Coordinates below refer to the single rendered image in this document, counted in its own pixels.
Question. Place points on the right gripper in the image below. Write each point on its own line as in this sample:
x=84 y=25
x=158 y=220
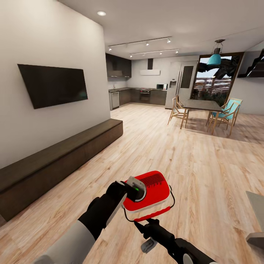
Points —
x=153 y=229

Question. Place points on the microwave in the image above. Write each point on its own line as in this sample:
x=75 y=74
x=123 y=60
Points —
x=162 y=86

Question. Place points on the radio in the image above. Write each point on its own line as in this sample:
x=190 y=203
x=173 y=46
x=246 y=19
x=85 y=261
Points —
x=155 y=192

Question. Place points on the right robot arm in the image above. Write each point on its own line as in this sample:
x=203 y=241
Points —
x=179 y=249

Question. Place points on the coffee table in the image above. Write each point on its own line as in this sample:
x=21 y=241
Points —
x=257 y=203

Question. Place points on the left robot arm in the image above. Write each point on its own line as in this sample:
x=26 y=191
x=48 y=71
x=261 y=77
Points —
x=74 y=245

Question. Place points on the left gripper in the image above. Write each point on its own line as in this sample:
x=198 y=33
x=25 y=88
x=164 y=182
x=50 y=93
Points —
x=133 y=193

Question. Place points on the oven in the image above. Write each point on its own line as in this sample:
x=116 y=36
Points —
x=145 y=95

